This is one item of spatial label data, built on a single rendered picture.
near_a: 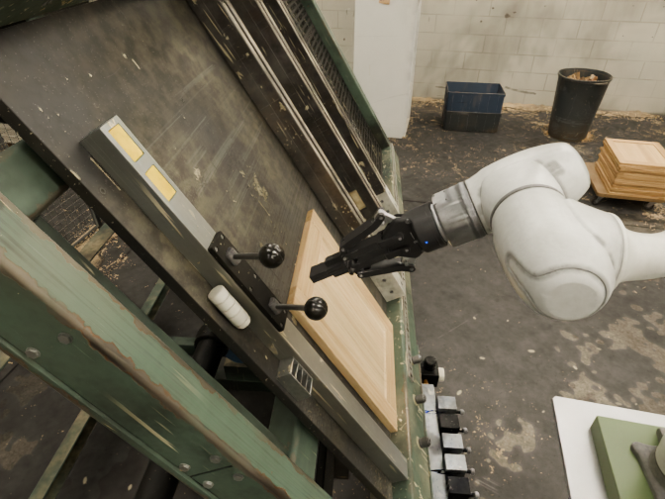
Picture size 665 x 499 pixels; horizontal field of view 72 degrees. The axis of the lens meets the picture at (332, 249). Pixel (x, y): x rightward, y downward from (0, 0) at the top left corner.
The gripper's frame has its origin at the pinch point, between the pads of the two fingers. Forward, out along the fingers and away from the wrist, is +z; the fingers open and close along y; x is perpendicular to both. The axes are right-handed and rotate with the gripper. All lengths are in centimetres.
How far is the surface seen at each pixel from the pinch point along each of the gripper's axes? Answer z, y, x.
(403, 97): 14, -109, -413
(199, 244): 11.9, 17.4, 7.0
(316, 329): 13.8, -17.1, -6.3
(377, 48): 16, -55, -418
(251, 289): 10.8, 5.8, 6.0
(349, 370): 13.8, -31.9, -6.3
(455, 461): 6, -76, -6
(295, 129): 10, 10, -54
